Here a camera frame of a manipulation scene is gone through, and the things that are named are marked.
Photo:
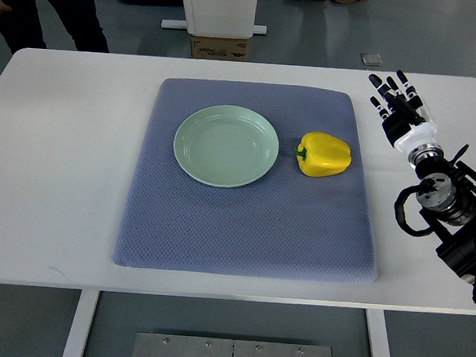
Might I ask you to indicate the cardboard box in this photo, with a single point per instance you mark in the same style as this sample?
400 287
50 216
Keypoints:
219 48

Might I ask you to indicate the white table leg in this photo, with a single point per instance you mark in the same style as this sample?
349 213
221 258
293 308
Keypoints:
378 338
81 323

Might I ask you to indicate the left white table leg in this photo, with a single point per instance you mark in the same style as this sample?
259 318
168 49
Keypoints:
81 323

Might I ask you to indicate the person in dark trousers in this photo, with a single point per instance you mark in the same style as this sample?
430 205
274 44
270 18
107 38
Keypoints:
21 27

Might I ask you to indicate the white pedestal machine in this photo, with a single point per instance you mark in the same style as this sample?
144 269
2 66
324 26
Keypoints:
218 18

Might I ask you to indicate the right white table leg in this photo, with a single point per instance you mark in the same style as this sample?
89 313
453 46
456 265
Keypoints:
378 338

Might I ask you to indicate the grey floor plate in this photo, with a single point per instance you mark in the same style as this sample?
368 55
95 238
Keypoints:
371 60

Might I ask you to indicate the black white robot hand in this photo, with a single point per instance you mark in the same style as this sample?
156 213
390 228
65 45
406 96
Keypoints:
405 118

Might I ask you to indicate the yellow bell pepper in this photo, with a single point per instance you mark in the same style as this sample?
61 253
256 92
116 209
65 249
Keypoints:
320 154

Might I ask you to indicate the light green plate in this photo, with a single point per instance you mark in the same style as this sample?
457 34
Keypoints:
226 146

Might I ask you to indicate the metal base plate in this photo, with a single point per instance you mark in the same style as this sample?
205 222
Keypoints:
165 345

